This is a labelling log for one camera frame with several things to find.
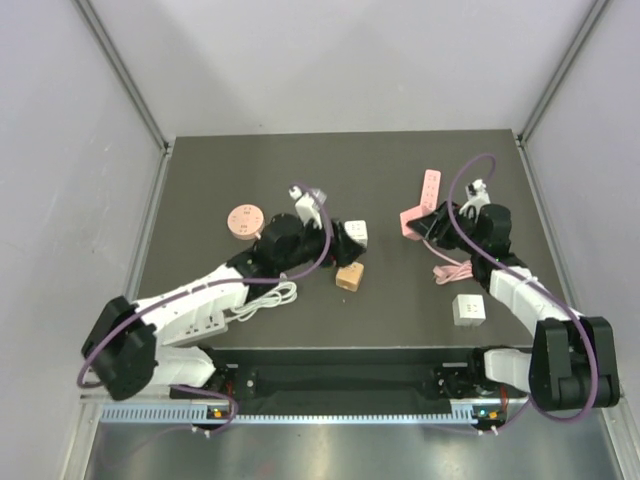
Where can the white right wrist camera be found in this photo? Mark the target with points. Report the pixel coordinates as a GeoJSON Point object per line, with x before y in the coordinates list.
{"type": "Point", "coordinates": [477, 198]}

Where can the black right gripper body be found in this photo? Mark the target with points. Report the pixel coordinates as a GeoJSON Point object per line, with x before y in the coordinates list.
{"type": "Point", "coordinates": [466, 230]}

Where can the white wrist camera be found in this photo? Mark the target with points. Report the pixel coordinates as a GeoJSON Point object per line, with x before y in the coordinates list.
{"type": "Point", "coordinates": [307, 209]}
{"type": "Point", "coordinates": [477, 198]}

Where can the white cube adapter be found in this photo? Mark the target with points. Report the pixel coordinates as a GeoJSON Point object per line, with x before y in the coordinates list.
{"type": "Point", "coordinates": [468, 310]}

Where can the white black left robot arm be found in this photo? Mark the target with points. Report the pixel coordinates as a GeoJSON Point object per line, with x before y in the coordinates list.
{"type": "Point", "coordinates": [157, 341]}

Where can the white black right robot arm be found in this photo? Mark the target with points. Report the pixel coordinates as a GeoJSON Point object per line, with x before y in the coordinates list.
{"type": "Point", "coordinates": [554, 327]}

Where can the aluminium frame rail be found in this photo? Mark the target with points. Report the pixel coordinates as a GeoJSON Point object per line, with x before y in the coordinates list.
{"type": "Point", "coordinates": [563, 382]}

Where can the pink power strip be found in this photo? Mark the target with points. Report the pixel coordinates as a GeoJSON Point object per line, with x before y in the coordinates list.
{"type": "Point", "coordinates": [429, 198]}

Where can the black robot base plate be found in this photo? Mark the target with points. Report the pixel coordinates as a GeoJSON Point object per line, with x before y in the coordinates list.
{"type": "Point", "coordinates": [349, 381]}

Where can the pink round socket base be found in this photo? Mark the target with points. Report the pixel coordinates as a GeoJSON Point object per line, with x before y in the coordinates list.
{"type": "Point", "coordinates": [246, 222]}

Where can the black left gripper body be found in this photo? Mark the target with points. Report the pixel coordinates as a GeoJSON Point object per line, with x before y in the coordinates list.
{"type": "Point", "coordinates": [311, 246]}

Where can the grey cable duct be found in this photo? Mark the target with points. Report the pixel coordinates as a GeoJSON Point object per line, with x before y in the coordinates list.
{"type": "Point", "coordinates": [202, 414]}

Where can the white tiger cube plug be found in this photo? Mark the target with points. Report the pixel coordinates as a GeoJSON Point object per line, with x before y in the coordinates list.
{"type": "Point", "coordinates": [357, 231]}

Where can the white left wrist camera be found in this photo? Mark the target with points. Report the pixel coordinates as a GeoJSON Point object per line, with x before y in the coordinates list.
{"type": "Point", "coordinates": [307, 209]}

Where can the pink cube adapter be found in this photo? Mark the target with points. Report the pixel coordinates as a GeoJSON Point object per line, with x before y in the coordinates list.
{"type": "Point", "coordinates": [408, 215]}

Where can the white power strip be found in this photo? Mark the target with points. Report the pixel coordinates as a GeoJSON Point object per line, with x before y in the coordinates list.
{"type": "Point", "coordinates": [195, 331]}

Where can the orange cube adapter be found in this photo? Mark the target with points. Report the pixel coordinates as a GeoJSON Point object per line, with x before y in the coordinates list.
{"type": "Point", "coordinates": [349, 277]}

